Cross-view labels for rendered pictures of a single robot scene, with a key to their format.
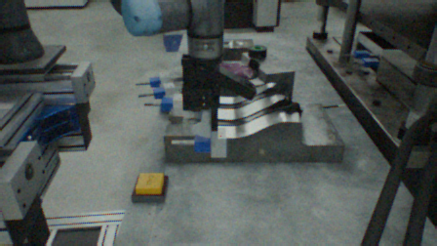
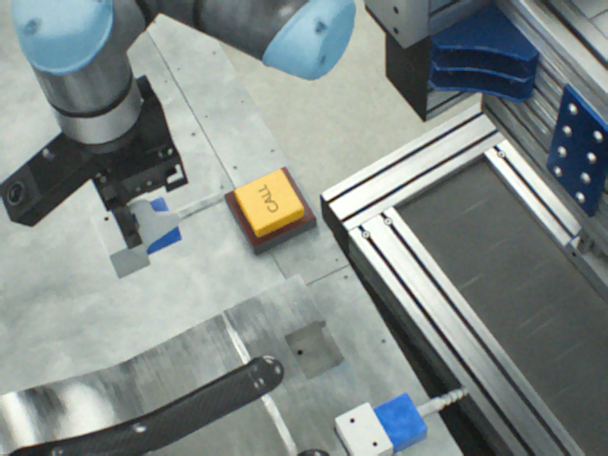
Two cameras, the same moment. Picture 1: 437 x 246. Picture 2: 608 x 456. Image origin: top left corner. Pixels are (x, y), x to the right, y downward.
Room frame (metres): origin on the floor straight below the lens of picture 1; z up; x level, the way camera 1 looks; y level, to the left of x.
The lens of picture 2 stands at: (1.31, -0.03, 1.98)
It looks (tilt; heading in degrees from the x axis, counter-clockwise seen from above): 61 degrees down; 160
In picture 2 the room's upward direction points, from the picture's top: 8 degrees counter-clockwise
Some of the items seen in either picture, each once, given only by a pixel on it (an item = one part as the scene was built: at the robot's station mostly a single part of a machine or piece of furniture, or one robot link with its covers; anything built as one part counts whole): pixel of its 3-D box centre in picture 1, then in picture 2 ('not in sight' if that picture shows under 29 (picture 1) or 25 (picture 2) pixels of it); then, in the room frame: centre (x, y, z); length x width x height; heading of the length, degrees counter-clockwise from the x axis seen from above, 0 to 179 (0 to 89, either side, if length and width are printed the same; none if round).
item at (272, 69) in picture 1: (221, 79); not in sight; (1.29, -0.02, 0.86); 0.50 x 0.26 x 0.11; 107
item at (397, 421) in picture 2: (165, 104); (407, 419); (0.99, 0.17, 0.89); 0.13 x 0.05 x 0.05; 90
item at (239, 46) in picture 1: (233, 49); not in sight; (1.74, -0.08, 0.84); 0.20 x 0.15 x 0.07; 90
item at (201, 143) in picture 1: (199, 143); (163, 222); (0.70, 0.05, 0.93); 0.13 x 0.05 x 0.05; 90
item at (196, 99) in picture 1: (202, 81); (121, 144); (0.70, 0.03, 1.09); 0.09 x 0.08 x 0.12; 90
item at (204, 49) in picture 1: (205, 46); (92, 94); (0.70, 0.03, 1.17); 0.08 x 0.08 x 0.05
